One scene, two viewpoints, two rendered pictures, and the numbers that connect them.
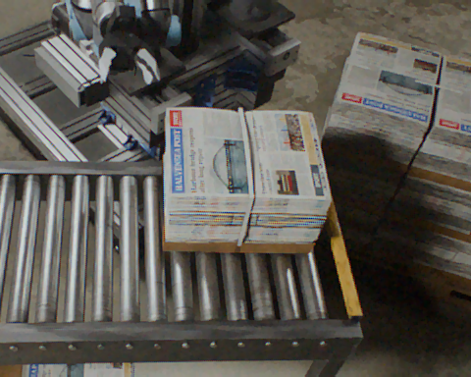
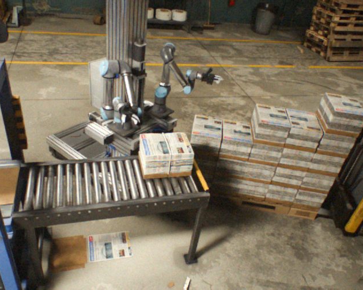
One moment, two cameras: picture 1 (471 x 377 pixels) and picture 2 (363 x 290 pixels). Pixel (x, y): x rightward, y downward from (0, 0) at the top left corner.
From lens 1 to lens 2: 1.06 m
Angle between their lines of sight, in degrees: 20
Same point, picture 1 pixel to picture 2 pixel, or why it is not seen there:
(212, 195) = (158, 155)
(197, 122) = (150, 137)
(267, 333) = (180, 197)
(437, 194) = (229, 163)
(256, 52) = (163, 123)
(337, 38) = (189, 124)
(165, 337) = (148, 201)
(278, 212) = (178, 159)
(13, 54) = (66, 136)
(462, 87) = (230, 128)
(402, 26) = not seen: hidden behind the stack
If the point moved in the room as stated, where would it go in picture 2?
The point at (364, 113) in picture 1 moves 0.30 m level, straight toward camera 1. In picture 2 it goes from (201, 137) to (195, 155)
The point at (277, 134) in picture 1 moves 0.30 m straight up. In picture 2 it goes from (175, 138) to (180, 105)
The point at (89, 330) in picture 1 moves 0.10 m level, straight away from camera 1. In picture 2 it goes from (124, 202) to (120, 192)
